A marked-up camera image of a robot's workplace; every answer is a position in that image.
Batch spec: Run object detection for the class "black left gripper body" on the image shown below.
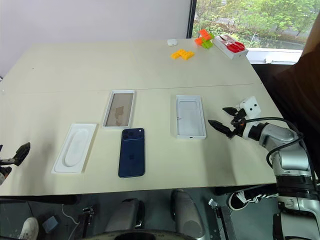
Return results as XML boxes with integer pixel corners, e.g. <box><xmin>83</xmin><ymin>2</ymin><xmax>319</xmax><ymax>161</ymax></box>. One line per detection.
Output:
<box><xmin>0</xmin><ymin>156</ymin><xmax>17</xmax><ymax>179</ymax></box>

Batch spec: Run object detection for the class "white box with red print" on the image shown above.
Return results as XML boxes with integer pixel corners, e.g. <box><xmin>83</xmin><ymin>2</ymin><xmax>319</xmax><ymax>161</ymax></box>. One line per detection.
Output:
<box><xmin>212</xmin><ymin>34</ymin><xmax>250</xmax><ymax>61</ymax></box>

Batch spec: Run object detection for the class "white moulded insert tray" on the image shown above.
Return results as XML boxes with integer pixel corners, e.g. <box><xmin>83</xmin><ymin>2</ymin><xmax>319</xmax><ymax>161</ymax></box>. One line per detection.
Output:
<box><xmin>51</xmin><ymin>122</ymin><xmax>98</xmax><ymax>174</ymax></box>

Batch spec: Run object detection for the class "dark blue smartphone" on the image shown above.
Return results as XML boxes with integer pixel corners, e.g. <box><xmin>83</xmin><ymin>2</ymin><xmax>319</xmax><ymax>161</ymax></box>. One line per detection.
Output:
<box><xmin>117</xmin><ymin>127</ymin><xmax>146</xmax><ymax>179</ymax></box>

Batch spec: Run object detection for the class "white phone box lid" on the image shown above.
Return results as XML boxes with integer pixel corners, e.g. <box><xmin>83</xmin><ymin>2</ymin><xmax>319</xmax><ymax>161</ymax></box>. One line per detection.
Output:
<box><xmin>101</xmin><ymin>89</ymin><xmax>137</xmax><ymax>129</ymax></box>

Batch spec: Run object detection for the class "orange toy brick block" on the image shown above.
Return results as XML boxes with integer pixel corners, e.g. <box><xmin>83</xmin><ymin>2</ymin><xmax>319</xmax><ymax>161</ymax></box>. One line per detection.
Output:
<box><xmin>194</xmin><ymin>29</ymin><xmax>210</xmax><ymax>46</ymax></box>

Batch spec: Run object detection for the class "blue grey foam block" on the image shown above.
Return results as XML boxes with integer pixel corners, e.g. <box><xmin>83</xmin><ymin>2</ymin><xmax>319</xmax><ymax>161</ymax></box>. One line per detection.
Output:
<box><xmin>41</xmin><ymin>215</ymin><xmax>59</xmax><ymax>235</ymax></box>

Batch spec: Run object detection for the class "white phone box base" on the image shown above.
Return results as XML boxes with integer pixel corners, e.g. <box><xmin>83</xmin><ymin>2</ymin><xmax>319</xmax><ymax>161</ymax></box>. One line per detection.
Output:
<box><xmin>175</xmin><ymin>94</ymin><xmax>208</xmax><ymax>140</ymax></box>

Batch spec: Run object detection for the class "yellow toy brick block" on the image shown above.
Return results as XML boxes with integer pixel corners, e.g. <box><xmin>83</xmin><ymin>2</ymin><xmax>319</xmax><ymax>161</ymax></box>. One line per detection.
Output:
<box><xmin>170</xmin><ymin>48</ymin><xmax>196</xmax><ymax>61</ymax></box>

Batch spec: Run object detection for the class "dark round rim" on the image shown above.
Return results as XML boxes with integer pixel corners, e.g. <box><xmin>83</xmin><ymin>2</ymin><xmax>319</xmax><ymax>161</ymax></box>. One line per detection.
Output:
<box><xmin>84</xmin><ymin>228</ymin><xmax>194</xmax><ymax>240</ymax></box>

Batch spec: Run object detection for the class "white window sill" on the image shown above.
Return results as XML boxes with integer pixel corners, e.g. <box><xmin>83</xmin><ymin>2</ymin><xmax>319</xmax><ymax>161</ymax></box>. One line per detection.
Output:
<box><xmin>246</xmin><ymin>47</ymin><xmax>305</xmax><ymax>66</ymax></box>

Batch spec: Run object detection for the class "black metal table leg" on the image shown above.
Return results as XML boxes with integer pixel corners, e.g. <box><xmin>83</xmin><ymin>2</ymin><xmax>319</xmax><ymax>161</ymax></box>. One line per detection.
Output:
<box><xmin>208</xmin><ymin>198</ymin><xmax>237</xmax><ymax>240</ymax></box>
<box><xmin>76</xmin><ymin>205</ymin><xmax>96</xmax><ymax>240</ymax></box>

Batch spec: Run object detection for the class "dark framed window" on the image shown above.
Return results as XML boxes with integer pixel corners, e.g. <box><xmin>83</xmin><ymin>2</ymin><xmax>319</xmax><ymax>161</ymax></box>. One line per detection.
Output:
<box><xmin>187</xmin><ymin>0</ymin><xmax>320</xmax><ymax>51</ymax></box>

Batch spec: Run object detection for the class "person in brown clothing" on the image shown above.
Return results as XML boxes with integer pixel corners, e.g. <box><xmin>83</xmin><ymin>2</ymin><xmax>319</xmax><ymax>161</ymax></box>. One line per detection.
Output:
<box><xmin>249</xmin><ymin>21</ymin><xmax>320</xmax><ymax>181</ymax></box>

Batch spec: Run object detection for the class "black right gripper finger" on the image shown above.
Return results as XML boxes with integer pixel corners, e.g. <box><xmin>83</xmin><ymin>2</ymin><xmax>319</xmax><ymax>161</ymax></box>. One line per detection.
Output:
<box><xmin>222</xmin><ymin>106</ymin><xmax>241</xmax><ymax>117</ymax></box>
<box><xmin>208</xmin><ymin>120</ymin><xmax>236</xmax><ymax>139</ymax></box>

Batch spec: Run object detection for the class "black shoe with white stripes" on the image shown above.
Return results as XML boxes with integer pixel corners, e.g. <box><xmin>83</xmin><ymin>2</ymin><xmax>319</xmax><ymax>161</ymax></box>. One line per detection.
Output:
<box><xmin>228</xmin><ymin>189</ymin><xmax>279</xmax><ymax>211</ymax></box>

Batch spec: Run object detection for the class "white floor cable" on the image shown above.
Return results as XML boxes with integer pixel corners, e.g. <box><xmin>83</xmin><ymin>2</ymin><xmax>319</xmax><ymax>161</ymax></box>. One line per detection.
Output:
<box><xmin>61</xmin><ymin>206</ymin><xmax>81</xmax><ymax>231</ymax></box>

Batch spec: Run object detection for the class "black table crossbar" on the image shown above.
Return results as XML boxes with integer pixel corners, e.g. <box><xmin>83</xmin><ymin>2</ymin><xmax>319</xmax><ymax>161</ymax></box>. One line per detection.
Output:
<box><xmin>0</xmin><ymin>194</ymin><xmax>78</xmax><ymax>206</ymax></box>

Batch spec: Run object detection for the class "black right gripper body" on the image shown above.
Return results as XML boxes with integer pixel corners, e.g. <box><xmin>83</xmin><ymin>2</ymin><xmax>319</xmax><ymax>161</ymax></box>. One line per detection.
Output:
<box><xmin>228</xmin><ymin>108</ymin><xmax>249</xmax><ymax>139</ymax></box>

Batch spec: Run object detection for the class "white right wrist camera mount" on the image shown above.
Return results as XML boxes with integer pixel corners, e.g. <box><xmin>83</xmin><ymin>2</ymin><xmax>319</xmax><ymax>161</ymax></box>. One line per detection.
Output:
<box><xmin>239</xmin><ymin>95</ymin><xmax>261</xmax><ymax>140</ymax></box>

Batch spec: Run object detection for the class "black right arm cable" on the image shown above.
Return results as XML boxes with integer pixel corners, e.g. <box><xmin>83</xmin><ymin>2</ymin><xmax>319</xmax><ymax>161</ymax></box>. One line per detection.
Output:
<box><xmin>241</xmin><ymin>117</ymin><xmax>320</xmax><ymax>193</ymax></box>

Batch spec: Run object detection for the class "green toy brick block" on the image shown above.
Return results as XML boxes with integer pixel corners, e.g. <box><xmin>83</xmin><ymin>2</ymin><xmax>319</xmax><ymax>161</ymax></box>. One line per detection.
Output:
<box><xmin>201</xmin><ymin>32</ymin><xmax>216</xmax><ymax>50</ymax></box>

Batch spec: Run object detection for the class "dark grey rounded shell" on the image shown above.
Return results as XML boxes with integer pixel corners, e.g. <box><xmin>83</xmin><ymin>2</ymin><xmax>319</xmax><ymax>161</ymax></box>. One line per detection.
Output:
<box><xmin>104</xmin><ymin>197</ymin><xmax>146</xmax><ymax>232</ymax></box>
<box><xmin>170</xmin><ymin>189</ymin><xmax>204</xmax><ymax>240</ymax></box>

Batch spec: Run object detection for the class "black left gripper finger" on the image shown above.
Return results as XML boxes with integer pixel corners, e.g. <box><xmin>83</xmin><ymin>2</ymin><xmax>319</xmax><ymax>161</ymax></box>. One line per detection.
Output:
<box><xmin>13</xmin><ymin>142</ymin><xmax>32</xmax><ymax>167</ymax></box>

